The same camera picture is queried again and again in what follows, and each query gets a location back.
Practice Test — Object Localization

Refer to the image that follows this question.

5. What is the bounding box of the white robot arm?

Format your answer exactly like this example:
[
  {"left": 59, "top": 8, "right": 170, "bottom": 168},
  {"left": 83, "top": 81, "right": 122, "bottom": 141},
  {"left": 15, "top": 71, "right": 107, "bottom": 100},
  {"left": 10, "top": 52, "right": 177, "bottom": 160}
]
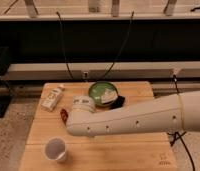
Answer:
[{"left": 66, "top": 91, "right": 200, "bottom": 136}]

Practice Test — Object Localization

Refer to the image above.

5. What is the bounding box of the green bowl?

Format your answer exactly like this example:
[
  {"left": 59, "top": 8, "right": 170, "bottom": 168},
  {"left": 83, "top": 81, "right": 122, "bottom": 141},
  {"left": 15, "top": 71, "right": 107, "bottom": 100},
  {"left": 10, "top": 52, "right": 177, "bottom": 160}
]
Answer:
[{"left": 88, "top": 81, "right": 118, "bottom": 107}]

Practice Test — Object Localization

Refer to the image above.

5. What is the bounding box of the white block in bowl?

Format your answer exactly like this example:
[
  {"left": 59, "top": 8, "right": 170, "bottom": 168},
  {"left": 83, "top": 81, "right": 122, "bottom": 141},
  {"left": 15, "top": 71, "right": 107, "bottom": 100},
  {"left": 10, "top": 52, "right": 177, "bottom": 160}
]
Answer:
[{"left": 101, "top": 92, "right": 117, "bottom": 103}]

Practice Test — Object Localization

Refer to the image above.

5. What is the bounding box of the black sponge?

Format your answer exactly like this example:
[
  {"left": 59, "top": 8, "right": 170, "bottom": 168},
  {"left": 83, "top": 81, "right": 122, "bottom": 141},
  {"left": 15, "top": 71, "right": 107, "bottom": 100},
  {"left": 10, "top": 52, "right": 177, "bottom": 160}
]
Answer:
[{"left": 111, "top": 96, "right": 125, "bottom": 109}]

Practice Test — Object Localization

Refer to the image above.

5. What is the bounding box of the red chili pepper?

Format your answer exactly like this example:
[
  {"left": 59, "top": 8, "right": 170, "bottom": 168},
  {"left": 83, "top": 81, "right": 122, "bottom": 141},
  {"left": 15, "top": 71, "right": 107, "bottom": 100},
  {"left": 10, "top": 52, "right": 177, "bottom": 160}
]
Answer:
[{"left": 60, "top": 108, "right": 68, "bottom": 125}]

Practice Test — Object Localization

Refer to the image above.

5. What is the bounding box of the white carton bottle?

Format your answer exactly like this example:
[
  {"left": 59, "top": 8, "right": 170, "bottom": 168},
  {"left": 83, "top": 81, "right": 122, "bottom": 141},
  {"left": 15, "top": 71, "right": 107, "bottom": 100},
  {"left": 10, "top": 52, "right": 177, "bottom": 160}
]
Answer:
[{"left": 41, "top": 84, "right": 64, "bottom": 111}]

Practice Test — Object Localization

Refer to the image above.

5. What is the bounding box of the black box at left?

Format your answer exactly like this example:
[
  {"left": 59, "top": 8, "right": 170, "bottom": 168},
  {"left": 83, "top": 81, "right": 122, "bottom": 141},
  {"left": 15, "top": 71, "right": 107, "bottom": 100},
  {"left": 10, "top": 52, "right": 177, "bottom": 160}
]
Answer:
[{"left": 0, "top": 46, "right": 12, "bottom": 118}]

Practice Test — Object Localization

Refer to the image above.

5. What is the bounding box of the white wall outlet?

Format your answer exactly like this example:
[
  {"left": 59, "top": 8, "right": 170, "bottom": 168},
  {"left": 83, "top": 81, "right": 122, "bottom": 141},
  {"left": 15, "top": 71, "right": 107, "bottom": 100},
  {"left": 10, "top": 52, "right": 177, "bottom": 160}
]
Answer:
[{"left": 81, "top": 71, "right": 89, "bottom": 82}]

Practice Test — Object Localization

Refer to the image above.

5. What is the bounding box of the right black hanging cable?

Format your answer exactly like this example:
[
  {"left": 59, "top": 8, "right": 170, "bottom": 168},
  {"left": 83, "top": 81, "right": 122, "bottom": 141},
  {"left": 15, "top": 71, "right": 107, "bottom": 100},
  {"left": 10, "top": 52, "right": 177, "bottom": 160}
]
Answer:
[{"left": 101, "top": 10, "right": 135, "bottom": 80}]

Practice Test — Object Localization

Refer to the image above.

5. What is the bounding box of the black hanging cable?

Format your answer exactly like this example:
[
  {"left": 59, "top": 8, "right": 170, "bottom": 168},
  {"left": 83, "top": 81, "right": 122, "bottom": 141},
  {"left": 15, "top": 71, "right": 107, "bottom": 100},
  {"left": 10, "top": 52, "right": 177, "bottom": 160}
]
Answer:
[
  {"left": 101, "top": 10, "right": 135, "bottom": 80},
  {"left": 55, "top": 11, "right": 75, "bottom": 80}
]

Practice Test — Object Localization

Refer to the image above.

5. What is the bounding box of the left black hanging cable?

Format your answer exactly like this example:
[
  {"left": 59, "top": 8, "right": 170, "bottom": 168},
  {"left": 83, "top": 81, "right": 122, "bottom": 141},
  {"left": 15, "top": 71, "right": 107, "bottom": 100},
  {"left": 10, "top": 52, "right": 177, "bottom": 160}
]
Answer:
[{"left": 55, "top": 11, "right": 75, "bottom": 80}]

